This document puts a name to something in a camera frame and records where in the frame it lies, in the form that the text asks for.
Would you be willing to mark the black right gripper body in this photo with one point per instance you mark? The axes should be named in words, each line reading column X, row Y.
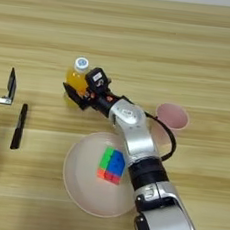
column 100, row 100

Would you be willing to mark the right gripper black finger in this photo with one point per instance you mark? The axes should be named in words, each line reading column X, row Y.
column 75, row 95

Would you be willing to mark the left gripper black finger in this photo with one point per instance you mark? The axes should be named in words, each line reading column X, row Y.
column 12, row 82

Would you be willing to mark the orange juice bottle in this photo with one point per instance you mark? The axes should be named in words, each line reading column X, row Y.
column 75, row 79

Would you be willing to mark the black marker pen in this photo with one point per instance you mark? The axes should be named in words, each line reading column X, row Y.
column 19, row 127

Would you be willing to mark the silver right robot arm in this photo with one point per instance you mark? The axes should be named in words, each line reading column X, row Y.
column 141, row 140

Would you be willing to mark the right gripper's labelled black box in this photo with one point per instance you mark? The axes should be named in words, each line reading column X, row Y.
column 98, row 78

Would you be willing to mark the colourful puzzle cube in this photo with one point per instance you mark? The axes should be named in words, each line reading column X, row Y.
column 111, row 165

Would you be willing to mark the pink plastic cup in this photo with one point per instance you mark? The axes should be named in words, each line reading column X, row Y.
column 174, row 114

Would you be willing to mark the pale pink round plate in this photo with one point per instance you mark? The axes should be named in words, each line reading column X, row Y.
column 80, row 180

